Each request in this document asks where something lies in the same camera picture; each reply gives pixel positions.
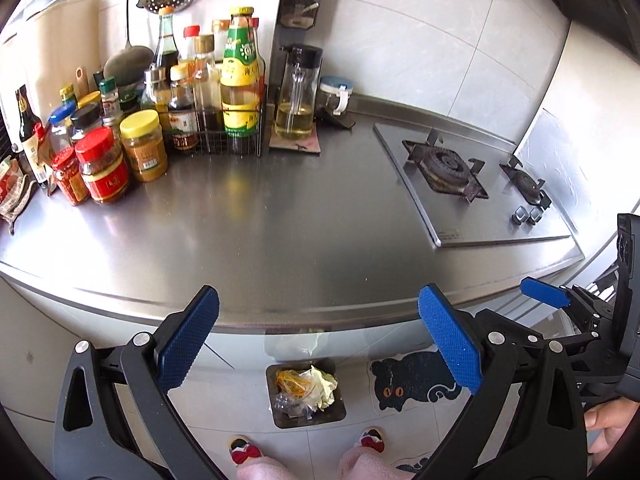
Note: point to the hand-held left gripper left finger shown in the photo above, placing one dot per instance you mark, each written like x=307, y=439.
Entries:
x=187, y=340

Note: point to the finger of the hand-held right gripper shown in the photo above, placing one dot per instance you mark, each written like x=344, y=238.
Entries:
x=545, y=292
x=600, y=367

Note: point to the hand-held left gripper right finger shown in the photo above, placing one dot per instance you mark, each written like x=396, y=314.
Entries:
x=450, y=340

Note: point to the orange peel shreds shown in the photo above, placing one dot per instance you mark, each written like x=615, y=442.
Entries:
x=292, y=380

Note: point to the clear plastic wrapper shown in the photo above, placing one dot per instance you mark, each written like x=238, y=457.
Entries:
x=290, y=405

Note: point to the pale cabbage leaf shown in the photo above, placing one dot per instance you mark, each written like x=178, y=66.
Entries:
x=322, y=387

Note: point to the square metal trash bin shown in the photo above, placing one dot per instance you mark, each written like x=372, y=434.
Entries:
x=330, y=417

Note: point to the person's right hand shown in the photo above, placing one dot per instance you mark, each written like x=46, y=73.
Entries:
x=617, y=425

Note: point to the black cat shaped mat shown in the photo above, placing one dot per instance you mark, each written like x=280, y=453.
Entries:
x=415, y=380

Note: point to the grey kitchen cabinet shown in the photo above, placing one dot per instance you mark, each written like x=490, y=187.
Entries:
x=240, y=385

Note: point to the small black pan support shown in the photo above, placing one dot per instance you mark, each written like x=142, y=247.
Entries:
x=525, y=182

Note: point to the left slipper with red bow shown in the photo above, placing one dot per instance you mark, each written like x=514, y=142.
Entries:
x=245, y=452

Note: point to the slipper with red bow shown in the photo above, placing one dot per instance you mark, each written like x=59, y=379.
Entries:
x=245, y=452
x=372, y=442

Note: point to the right slipper with red bow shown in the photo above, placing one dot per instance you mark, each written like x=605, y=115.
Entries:
x=372, y=442

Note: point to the stainless steel gas hob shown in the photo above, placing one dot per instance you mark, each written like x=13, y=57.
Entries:
x=415, y=210

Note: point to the silver foil splash guard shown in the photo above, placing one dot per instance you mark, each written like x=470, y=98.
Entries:
x=575, y=160

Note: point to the person's right leg pink trousers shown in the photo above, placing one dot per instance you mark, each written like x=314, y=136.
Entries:
x=367, y=465

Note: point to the person's leg pink trousers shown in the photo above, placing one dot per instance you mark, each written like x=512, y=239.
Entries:
x=367, y=465
x=260, y=472

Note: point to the person's left leg pink trousers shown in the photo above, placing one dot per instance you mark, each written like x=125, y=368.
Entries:
x=260, y=472

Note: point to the large black pan support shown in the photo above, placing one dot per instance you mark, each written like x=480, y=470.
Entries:
x=445, y=167

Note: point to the large red lid jar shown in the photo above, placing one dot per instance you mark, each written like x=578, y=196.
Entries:
x=104, y=170

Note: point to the yellow lid jar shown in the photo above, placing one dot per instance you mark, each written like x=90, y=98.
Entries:
x=144, y=150

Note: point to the small red chili jar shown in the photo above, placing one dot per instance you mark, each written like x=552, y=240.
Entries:
x=70, y=180

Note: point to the pink coaster cloth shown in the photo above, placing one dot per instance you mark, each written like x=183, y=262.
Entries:
x=280, y=146

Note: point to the checked pot holder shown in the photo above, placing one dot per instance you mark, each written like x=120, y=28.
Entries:
x=17, y=200

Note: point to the small dark sauce bottle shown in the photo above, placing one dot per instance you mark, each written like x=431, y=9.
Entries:
x=182, y=115

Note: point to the black lid jar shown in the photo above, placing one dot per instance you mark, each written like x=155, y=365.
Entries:
x=86, y=120

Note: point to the green lid jar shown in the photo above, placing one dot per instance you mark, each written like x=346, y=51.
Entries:
x=131, y=102

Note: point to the green cap spice bottle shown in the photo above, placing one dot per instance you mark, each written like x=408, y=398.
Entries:
x=110, y=100

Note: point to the glass cruet steel cap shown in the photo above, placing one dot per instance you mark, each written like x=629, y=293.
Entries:
x=154, y=90

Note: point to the dark bottle white label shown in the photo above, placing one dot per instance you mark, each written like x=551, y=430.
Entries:
x=29, y=135

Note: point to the glass oil dispenser black lid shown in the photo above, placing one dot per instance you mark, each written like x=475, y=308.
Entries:
x=297, y=100

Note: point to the clear bottle gold cap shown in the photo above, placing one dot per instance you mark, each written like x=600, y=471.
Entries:
x=205, y=75

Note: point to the green label vinegar bottle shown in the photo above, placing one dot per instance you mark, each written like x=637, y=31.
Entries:
x=242, y=80

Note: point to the glass jar blue lid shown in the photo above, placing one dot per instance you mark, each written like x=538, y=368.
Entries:
x=336, y=92

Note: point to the dark ladle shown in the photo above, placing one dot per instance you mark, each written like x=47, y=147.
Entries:
x=127, y=62

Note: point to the dark soy bottle yellow cap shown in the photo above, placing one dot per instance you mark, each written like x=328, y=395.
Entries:
x=165, y=45

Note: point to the clear bottle red cap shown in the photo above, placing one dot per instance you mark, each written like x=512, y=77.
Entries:
x=189, y=42

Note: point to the beige cutting board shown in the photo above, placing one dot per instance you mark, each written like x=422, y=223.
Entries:
x=60, y=45

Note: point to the black wall-mounted seasoning box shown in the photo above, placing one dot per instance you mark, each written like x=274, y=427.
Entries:
x=300, y=10

